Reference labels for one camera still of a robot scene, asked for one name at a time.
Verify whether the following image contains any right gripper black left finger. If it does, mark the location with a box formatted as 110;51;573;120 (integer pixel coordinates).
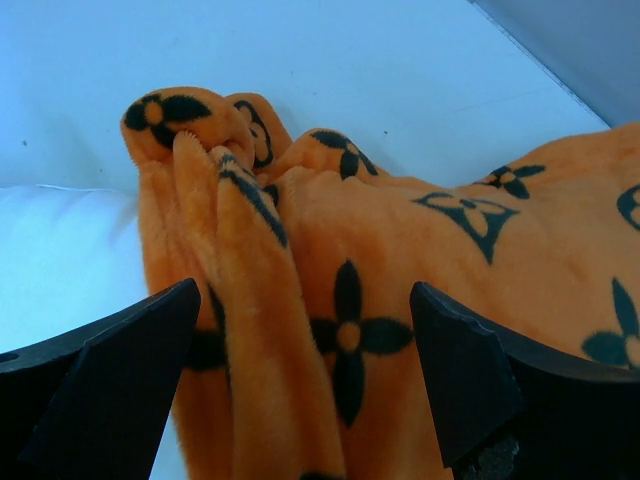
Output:
1;279;201;479

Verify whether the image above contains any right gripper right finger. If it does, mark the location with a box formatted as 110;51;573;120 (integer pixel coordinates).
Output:
410;282;639;479

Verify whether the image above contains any orange patterned pillowcase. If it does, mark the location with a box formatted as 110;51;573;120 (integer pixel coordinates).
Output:
121;87;639;479

